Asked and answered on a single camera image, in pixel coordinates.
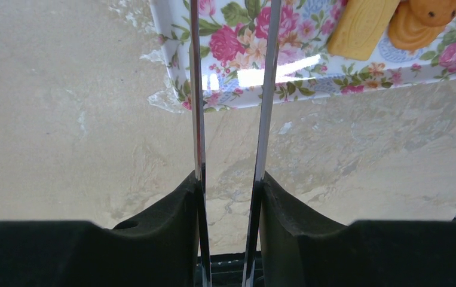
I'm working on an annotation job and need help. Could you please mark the metal tongs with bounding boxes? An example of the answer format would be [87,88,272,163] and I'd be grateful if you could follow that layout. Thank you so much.
[189,1,281,286]

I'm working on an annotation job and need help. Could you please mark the orange round cookie centre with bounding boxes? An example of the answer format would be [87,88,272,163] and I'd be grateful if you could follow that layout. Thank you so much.
[387,1,446,51]

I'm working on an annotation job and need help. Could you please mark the floral rectangular tray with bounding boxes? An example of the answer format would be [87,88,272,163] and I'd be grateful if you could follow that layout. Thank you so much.
[148,0,456,114]

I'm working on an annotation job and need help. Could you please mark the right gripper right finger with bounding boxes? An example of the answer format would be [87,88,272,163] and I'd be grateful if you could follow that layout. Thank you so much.
[260,175,456,286]

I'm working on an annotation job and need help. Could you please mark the orange chip cookie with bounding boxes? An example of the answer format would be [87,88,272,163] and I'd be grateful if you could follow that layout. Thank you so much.
[409,0,456,27]

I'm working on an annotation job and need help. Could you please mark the yellow rectangular biscuit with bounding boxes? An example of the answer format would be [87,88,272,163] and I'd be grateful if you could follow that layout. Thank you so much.
[327,0,400,61]

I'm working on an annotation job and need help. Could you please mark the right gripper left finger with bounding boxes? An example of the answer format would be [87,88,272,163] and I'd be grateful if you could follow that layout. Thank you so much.
[0,173,198,286]

